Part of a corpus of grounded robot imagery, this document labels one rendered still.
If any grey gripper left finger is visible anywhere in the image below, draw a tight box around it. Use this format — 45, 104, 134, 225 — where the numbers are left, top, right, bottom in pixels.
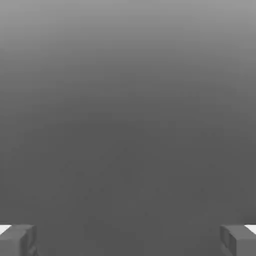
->
0, 223, 38, 256

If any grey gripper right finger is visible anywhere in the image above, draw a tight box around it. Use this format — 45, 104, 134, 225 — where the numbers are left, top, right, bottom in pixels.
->
219, 223, 256, 256

